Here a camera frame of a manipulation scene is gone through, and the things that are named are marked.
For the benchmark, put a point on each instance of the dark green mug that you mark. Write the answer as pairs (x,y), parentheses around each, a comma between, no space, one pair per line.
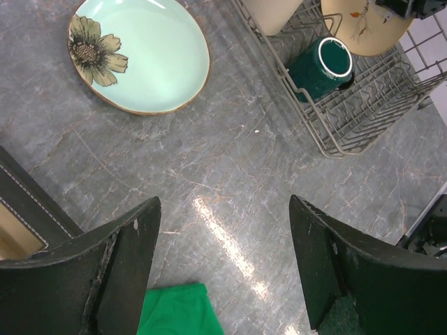
(324,67)

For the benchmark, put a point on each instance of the mint green flower plate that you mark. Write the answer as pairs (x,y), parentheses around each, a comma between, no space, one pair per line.
(142,57)

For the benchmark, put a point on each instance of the grey wire dish rack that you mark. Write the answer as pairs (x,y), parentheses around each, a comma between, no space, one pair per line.
(348,121)

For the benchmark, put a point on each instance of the beige tall cup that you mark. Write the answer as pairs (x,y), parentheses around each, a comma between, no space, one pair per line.
(272,15)

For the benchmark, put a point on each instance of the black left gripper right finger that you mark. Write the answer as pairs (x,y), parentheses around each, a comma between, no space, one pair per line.
(378,287)

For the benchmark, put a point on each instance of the green cloth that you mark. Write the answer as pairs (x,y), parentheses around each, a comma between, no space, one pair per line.
(181,309)

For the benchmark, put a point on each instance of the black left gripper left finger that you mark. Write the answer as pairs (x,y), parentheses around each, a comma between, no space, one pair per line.
(92,284)

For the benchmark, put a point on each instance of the cream bird plate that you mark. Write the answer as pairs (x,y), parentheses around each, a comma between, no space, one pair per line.
(364,27)

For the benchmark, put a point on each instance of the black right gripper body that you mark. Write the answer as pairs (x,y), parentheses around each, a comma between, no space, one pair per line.
(419,9)

